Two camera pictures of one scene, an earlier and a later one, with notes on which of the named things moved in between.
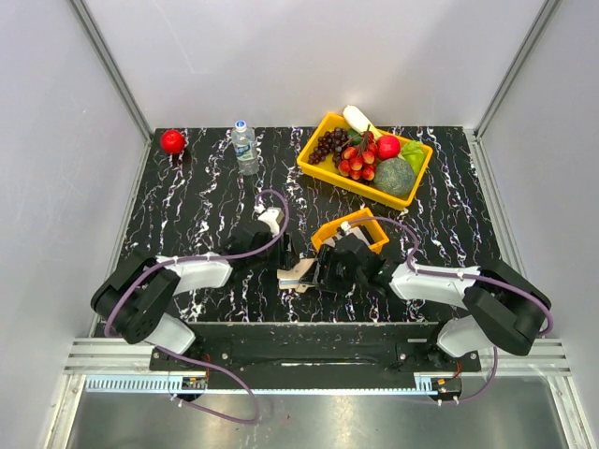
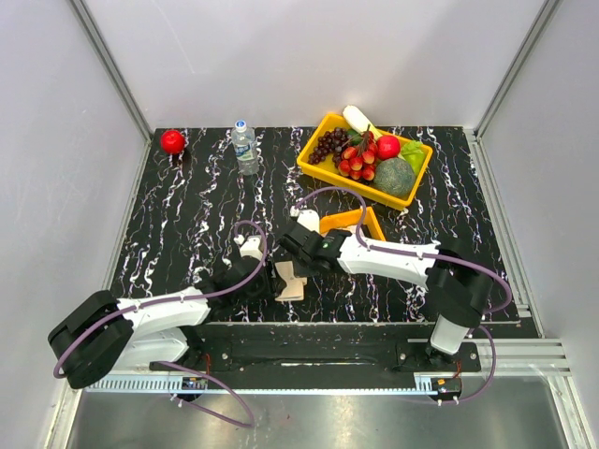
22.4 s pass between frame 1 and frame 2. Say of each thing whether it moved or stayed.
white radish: stayed
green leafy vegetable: stayed
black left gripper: moved
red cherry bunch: stayed
